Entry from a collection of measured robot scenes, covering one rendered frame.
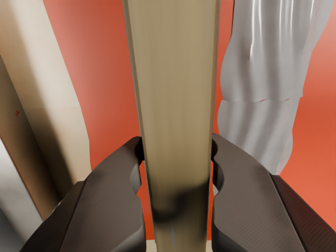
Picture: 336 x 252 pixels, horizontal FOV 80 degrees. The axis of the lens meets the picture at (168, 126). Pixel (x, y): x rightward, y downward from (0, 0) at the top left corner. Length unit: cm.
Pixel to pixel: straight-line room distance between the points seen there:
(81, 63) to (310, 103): 20
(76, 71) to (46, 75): 3
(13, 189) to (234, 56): 23
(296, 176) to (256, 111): 10
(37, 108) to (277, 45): 21
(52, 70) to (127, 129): 8
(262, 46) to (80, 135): 18
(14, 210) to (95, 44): 18
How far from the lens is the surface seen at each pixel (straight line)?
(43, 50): 20
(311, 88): 22
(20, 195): 25
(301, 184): 28
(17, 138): 23
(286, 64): 19
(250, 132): 20
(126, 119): 20
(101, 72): 19
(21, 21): 21
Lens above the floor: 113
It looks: 62 degrees down
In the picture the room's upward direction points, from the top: 178 degrees counter-clockwise
